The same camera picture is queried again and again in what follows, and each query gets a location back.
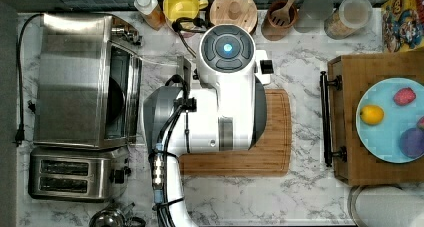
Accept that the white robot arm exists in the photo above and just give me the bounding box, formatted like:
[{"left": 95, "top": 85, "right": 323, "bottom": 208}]
[{"left": 143, "top": 24, "right": 267, "bottom": 227}]

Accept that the wooden slotted spatula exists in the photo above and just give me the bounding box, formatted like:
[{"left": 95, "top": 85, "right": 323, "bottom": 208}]
[{"left": 271, "top": 0, "right": 295, "bottom": 26}]

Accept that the red strawberry toy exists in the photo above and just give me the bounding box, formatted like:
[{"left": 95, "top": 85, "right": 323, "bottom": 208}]
[{"left": 393, "top": 87, "right": 416, "bottom": 106}]

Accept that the bamboo cutting board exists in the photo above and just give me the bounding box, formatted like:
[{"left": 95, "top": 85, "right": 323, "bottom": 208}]
[{"left": 180, "top": 89, "right": 292, "bottom": 177}]

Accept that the stainless steel toaster oven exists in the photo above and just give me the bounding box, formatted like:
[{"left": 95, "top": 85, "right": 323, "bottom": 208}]
[{"left": 34, "top": 13, "right": 142, "bottom": 150}]

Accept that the purple fruit toy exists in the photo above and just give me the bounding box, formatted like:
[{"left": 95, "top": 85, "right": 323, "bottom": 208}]
[{"left": 400, "top": 128, "right": 424, "bottom": 158}]

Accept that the yellow mug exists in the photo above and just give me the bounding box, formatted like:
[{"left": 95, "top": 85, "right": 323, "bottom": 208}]
[{"left": 163, "top": 0, "right": 209, "bottom": 22}]

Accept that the brown utensil holder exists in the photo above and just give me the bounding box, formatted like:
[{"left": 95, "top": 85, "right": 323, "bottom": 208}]
[{"left": 261, "top": 0, "right": 298, "bottom": 41}]

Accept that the grey glass jar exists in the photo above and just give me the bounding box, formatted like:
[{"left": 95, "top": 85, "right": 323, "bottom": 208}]
[{"left": 294, "top": 0, "right": 333, "bottom": 33}]

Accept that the yellow lemon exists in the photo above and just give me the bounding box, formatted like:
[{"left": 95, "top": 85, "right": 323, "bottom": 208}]
[{"left": 360, "top": 105, "right": 385, "bottom": 125}]

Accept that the white capped sauce bottle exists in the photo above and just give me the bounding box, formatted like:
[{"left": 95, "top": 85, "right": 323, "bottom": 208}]
[{"left": 134, "top": 0, "right": 165, "bottom": 31}]

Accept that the wooden drawer box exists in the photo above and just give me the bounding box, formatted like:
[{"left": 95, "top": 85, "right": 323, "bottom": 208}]
[{"left": 320, "top": 51, "right": 423, "bottom": 186}]

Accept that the silver two-slot toaster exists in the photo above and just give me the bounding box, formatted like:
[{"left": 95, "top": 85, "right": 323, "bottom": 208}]
[{"left": 28, "top": 146, "right": 131, "bottom": 203}]

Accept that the dark canister with wooden lid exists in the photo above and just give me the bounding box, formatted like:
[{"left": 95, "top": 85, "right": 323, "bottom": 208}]
[{"left": 209, "top": 0, "right": 258, "bottom": 34}]

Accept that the stainless steel pot lid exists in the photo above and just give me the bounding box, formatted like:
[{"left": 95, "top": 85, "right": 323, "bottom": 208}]
[{"left": 89, "top": 202, "right": 146, "bottom": 227}]

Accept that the colourful cereal box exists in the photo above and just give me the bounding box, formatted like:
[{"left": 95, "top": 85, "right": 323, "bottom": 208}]
[{"left": 381, "top": 0, "right": 424, "bottom": 53}]

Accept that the clear jar with cereal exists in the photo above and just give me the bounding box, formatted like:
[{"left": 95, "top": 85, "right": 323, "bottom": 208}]
[{"left": 324, "top": 0, "right": 372, "bottom": 39}]

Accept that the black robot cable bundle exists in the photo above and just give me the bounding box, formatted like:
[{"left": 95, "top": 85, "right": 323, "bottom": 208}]
[{"left": 147, "top": 74, "right": 198, "bottom": 227}]

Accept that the black oven power cord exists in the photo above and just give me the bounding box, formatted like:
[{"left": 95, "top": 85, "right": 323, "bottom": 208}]
[{"left": 13, "top": 13, "right": 44, "bottom": 147}]

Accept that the paper towel roll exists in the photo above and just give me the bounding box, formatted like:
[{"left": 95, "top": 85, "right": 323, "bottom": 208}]
[{"left": 348, "top": 186, "right": 424, "bottom": 227}]

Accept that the light blue plate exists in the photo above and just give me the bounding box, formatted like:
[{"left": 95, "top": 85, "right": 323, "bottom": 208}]
[{"left": 355, "top": 78, "right": 424, "bottom": 164}]

